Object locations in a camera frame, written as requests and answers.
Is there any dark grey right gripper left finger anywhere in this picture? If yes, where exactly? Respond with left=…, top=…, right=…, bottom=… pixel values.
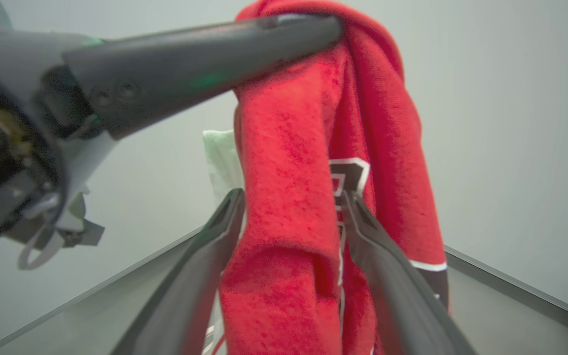
left=110, top=188, right=247, bottom=355

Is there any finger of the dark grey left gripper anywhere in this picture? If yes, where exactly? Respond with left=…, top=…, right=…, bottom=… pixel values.
left=63, top=13, right=345, bottom=142

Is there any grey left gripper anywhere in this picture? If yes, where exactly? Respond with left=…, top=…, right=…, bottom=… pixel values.
left=0, top=24, right=118, bottom=249

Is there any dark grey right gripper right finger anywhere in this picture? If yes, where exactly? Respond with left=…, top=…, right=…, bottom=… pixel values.
left=340, top=191, right=478, bottom=355

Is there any red garment with white print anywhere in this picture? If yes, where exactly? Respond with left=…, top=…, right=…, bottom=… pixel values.
left=218, top=0, right=451, bottom=355

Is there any pale white cloth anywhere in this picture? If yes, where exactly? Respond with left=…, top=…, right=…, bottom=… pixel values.
left=202, top=129, right=246, bottom=209

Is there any white cable tie loop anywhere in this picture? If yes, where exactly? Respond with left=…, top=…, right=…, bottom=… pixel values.
left=17, top=196, right=64, bottom=271

